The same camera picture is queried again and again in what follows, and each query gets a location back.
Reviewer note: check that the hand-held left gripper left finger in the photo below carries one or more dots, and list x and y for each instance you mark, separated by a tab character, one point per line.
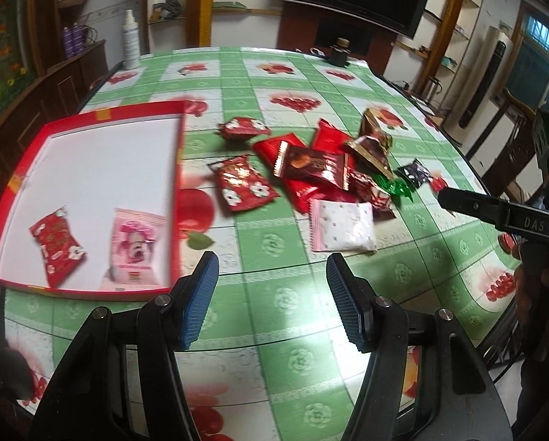
201	301

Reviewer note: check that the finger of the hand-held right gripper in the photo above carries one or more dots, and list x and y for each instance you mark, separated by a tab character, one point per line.
476	204

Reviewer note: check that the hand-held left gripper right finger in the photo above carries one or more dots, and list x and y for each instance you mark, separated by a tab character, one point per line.
348	301

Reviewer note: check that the black purple snack packet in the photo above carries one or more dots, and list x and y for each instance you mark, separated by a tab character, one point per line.
414	172

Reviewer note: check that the white dotted snack packet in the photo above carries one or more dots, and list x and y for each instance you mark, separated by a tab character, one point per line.
343	225

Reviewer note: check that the pink snack packet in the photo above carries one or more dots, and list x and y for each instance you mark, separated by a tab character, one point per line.
134	243

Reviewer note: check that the large red flower snack packet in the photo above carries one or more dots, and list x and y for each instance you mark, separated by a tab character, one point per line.
244	183

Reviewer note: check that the dark brown snack packet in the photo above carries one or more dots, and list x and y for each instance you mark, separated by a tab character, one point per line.
316	163

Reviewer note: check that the red shallow cardboard box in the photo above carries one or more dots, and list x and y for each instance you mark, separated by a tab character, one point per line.
109	161

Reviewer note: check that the person's right hand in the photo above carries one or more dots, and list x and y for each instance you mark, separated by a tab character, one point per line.
521	287

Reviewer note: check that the wooden chair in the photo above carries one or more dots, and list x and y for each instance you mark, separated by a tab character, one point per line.
515	147

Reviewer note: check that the green checked tablecloth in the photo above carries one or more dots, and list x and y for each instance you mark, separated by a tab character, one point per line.
256	248

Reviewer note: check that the green wrapped candy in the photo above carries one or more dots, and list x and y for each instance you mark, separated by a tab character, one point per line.
394	187

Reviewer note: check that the white standing air conditioner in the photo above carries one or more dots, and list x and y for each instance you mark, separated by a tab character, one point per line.
486	78

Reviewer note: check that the brown gold-edged snack packet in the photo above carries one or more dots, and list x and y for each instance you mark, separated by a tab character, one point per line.
371	151

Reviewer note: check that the gold brown snack packet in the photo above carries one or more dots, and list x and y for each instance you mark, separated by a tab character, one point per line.
375	121

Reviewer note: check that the small red flower snack packet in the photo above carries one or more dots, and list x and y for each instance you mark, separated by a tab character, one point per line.
56	243

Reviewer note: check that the short plain red snack packet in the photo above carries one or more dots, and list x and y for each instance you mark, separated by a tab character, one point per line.
329	138

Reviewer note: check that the long plain red snack packet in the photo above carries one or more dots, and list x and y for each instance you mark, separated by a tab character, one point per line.
272	147

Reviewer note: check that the crumpled red flower snack packet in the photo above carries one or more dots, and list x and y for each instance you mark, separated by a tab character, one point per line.
240	128

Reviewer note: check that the dark ink bottle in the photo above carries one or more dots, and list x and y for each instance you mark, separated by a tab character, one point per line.
339	55

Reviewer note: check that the dark wooden television cabinet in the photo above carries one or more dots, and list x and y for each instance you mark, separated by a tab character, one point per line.
302	27

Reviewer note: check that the dark wooden side cabinet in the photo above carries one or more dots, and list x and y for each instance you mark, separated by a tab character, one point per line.
49	92

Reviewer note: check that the white spray bottle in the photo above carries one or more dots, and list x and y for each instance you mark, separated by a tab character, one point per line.
131	46

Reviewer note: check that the green flat item on shelf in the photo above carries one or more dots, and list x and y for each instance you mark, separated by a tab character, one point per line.
228	5

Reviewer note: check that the grey bundle on shelf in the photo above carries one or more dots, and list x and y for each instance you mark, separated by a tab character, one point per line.
168	5

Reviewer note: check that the window with green frame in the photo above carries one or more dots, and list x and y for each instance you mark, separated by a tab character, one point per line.
541	55

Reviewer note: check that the wooden wall shelf unit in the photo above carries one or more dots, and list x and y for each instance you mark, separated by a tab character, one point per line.
451	4

